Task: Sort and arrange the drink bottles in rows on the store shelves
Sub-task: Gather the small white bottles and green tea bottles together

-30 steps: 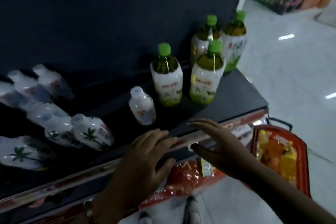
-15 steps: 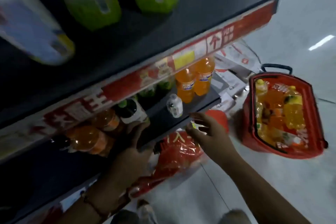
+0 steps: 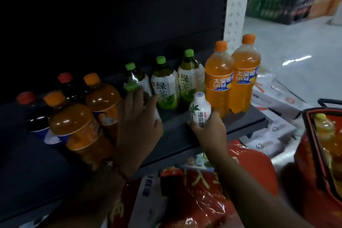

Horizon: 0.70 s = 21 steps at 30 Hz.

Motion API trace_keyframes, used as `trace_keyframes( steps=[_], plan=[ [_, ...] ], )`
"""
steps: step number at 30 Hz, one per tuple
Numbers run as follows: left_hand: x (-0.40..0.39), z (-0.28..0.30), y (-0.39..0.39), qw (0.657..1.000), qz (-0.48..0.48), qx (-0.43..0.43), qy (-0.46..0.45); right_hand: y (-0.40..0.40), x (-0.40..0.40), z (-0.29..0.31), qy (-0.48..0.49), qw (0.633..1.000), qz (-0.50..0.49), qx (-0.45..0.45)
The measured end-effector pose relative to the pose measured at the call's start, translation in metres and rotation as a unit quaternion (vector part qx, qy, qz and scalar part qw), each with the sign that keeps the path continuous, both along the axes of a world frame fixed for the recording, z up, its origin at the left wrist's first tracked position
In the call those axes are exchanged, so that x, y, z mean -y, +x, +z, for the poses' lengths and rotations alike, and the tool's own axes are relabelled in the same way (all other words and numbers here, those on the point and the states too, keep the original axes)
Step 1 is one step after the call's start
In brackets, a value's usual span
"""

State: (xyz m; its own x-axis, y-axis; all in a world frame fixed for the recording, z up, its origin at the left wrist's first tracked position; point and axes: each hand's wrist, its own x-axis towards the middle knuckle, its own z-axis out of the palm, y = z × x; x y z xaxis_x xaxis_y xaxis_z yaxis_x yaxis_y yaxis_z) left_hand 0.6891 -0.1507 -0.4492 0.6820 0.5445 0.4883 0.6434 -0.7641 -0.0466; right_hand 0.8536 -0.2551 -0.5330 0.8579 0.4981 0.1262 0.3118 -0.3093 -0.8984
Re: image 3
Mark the person's left hand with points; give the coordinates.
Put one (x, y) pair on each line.
(136, 134)

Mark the person's right hand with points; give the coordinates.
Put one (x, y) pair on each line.
(213, 139)

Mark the white palm print bottle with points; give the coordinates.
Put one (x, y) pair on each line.
(199, 107)

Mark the dark grey metal shelf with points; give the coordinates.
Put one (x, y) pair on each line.
(173, 139)

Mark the large red-capped cola bottle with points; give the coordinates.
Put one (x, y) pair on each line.
(37, 123)
(72, 90)

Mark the person's right forearm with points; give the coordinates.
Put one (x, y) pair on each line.
(248, 195)

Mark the person's left forearm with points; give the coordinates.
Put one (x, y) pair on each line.
(88, 198)

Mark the red plastic snack bag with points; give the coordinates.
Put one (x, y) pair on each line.
(256, 166)

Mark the red shopping basket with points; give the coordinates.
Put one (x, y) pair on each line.
(307, 161)

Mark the white perforated end panel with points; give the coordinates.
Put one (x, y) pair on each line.
(235, 19)

